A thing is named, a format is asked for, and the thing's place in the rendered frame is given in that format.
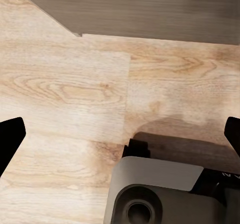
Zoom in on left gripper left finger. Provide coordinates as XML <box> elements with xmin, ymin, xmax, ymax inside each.
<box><xmin>0</xmin><ymin>117</ymin><xmax>26</xmax><ymax>176</ymax></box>

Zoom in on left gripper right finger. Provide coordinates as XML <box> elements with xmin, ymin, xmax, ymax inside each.
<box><xmin>224</xmin><ymin>117</ymin><xmax>240</xmax><ymax>157</ymax></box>

